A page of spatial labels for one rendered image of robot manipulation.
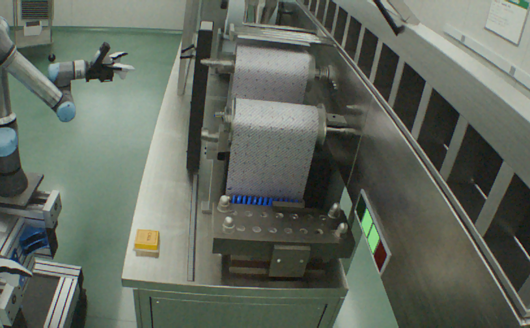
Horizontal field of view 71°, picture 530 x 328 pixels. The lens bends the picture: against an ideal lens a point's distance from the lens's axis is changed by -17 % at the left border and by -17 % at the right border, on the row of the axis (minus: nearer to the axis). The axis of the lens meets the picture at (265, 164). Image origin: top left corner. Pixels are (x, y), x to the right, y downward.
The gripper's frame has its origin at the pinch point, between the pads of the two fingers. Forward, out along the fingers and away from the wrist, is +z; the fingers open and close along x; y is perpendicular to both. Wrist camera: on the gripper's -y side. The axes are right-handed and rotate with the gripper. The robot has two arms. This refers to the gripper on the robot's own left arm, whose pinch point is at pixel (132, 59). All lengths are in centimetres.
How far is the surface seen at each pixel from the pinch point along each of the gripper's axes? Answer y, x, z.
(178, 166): 29.1, 35.5, 11.3
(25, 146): 145, -149, -55
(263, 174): 2, 74, 22
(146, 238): 22, 73, -13
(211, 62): -15.6, 36.9, 17.4
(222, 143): -1, 62, 13
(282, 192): 8, 78, 28
